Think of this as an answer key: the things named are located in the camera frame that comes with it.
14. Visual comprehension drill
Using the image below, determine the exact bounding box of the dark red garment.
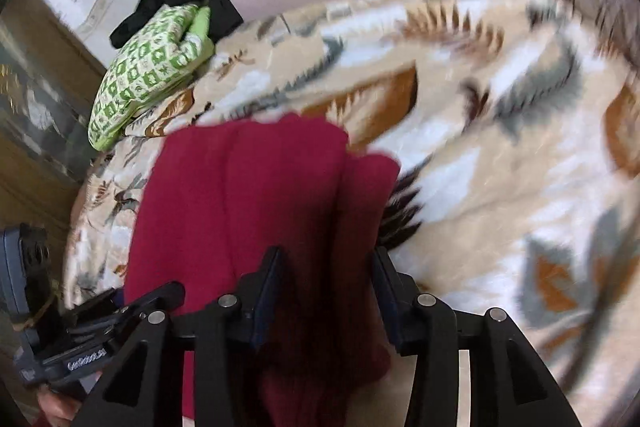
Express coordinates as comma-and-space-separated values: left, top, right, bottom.
122, 114, 401, 427

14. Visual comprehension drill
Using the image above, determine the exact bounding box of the wooden glass cabinet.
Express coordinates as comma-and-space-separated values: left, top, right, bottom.
0, 0, 108, 233

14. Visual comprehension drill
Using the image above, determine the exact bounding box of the leaf print fleece blanket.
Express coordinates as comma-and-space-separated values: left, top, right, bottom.
62, 0, 640, 427

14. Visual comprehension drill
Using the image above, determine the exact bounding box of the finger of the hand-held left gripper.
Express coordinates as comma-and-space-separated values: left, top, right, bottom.
65, 281, 187, 358

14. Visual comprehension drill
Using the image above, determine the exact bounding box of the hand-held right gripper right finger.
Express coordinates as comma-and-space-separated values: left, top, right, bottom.
372, 247, 583, 427

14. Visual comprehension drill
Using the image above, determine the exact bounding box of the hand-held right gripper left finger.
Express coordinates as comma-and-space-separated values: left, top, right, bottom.
75, 246, 284, 427

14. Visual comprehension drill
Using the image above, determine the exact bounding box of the green patterned cloth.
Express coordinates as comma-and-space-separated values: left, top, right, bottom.
87, 4, 216, 152

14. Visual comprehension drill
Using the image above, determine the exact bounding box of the person's left hand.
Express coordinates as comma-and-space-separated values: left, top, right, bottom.
36, 384, 88, 427

